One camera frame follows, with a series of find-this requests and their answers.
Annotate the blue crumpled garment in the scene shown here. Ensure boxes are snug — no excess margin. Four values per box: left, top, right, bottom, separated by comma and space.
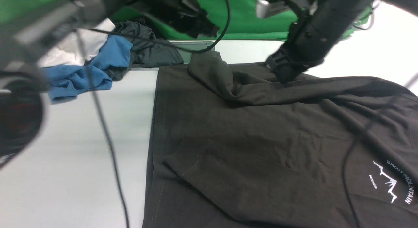
43, 35, 133, 103

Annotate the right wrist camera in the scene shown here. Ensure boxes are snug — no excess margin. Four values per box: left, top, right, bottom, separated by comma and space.
255, 0, 319, 19

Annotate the dark gray crumpled garment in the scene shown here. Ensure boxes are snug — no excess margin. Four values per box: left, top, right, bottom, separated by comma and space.
104, 21, 184, 82

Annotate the gray table cable hatch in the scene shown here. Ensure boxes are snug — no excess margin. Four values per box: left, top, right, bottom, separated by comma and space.
171, 41, 214, 64

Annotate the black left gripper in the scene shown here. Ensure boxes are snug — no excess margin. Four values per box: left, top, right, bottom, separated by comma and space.
127, 0, 220, 39

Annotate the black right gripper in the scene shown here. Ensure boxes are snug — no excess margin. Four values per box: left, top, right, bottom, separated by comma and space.
265, 0, 366, 84

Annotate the dark gray long-sleeved shirt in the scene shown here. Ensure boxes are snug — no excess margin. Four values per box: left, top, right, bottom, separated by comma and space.
142, 52, 417, 228

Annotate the black left camera cable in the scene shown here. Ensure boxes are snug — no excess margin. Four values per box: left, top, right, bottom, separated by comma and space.
75, 0, 231, 228

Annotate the white crumpled garment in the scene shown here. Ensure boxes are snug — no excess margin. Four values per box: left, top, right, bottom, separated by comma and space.
37, 29, 108, 68

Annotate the black camera cable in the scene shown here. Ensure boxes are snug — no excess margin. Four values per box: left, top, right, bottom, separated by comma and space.
75, 0, 231, 228
341, 71, 418, 228

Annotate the green backdrop cloth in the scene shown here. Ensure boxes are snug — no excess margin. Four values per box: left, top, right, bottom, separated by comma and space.
0, 0, 371, 40

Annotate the black right camera cable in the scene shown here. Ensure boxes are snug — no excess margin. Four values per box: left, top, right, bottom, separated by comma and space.
341, 71, 418, 228

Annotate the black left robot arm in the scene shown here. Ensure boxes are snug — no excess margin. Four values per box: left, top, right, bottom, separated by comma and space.
0, 0, 219, 167

